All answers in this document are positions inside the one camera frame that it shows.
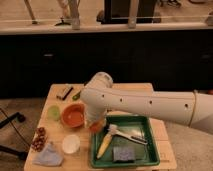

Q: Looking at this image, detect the white paper cup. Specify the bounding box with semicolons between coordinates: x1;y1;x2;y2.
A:
62;134;80;154

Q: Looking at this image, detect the blue sponge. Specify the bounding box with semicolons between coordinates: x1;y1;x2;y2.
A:
113;147;135;162

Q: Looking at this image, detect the wooden table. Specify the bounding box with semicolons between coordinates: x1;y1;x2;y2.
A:
24;84;177;171

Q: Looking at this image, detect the green cucumber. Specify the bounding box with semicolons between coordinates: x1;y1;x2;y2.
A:
72;91;81;101

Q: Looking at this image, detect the green plastic tray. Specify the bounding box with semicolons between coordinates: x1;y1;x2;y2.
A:
90;115;160;168

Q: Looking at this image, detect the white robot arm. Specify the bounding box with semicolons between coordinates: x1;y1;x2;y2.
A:
80;72;213;135

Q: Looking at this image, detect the bunch of red grapes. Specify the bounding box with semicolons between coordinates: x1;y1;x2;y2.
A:
31;127;46;152

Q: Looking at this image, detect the light blue cloth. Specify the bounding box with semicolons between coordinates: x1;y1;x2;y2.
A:
32;143;63;167

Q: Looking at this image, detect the white dish brush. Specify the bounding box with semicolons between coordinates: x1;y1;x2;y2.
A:
108;124;148;145

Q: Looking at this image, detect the orange bowl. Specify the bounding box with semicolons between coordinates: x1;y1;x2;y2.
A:
61;103;85;128

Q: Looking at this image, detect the orange apple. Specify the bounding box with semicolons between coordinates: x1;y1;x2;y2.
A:
89;120;105;133

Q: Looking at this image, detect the light green cup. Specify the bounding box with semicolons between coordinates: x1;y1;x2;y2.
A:
47;105;60;121

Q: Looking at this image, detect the black office chair base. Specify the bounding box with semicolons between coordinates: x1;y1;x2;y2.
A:
0;108;29;161

